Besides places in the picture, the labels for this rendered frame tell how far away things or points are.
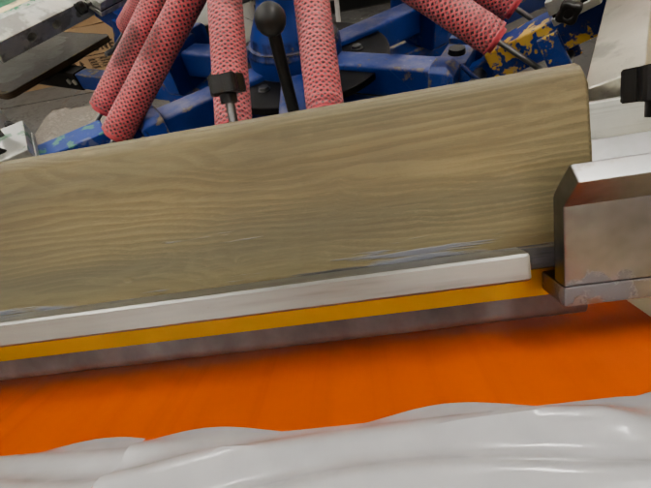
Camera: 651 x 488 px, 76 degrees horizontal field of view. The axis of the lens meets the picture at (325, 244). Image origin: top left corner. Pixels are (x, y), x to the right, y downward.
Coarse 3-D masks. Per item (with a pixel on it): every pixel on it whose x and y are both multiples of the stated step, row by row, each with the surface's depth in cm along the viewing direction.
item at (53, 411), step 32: (0, 384) 21; (32, 384) 21; (64, 384) 20; (96, 384) 20; (128, 384) 19; (160, 384) 19; (0, 416) 18; (32, 416) 18; (64, 416) 18; (96, 416) 17; (128, 416) 17; (160, 416) 16; (0, 448) 16; (32, 448) 16
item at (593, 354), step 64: (512, 320) 19; (576, 320) 18; (640, 320) 18; (192, 384) 18; (256, 384) 18; (320, 384) 17; (384, 384) 16; (448, 384) 16; (512, 384) 15; (576, 384) 14; (640, 384) 14
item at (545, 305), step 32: (352, 320) 18; (384, 320) 18; (416, 320) 18; (448, 320) 18; (480, 320) 18; (96, 352) 19; (128, 352) 19; (160, 352) 19; (192, 352) 19; (224, 352) 19
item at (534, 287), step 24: (480, 288) 18; (504, 288) 17; (528, 288) 17; (288, 312) 18; (312, 312) 18; (336, 312) 18; (360, 312) 18; (384, 312) 18; (96, 336) 19; (120, 336) 19; (144, 336) 19; (168, 336) 19; (192, 336) 19; (0, 360) 20
